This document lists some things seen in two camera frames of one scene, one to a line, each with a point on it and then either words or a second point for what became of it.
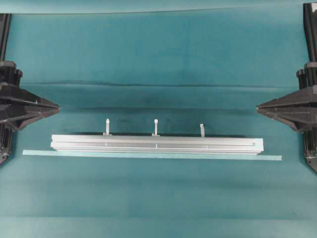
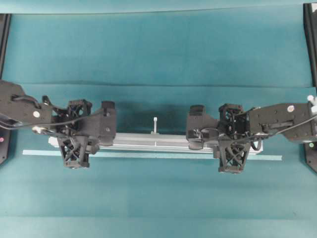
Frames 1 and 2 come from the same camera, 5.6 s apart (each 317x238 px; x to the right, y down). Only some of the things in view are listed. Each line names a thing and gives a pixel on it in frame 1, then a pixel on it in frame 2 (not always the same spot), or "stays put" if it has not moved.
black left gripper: [18, 105] → [67, 120]
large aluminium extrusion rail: [155, 144] stays put
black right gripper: [298, 107] → [234, 120]
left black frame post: [5, 20] stays put
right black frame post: [309, 11] stays put
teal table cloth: [184, 62] stays put
